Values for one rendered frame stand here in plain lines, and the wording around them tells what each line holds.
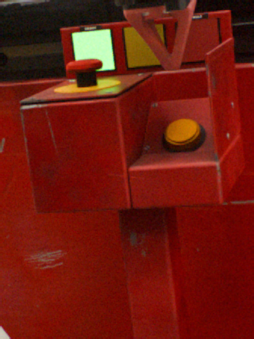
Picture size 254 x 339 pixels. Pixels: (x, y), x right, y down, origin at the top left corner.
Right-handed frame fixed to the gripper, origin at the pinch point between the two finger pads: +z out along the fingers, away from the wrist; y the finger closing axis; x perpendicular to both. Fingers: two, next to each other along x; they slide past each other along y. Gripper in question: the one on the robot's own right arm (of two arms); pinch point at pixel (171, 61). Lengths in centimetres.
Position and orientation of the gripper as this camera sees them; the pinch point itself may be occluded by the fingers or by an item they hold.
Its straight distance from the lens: 92.6
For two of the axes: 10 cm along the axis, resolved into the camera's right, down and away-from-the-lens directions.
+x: -9.6, 0.7, 2.8
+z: 1.9, 8.9, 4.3
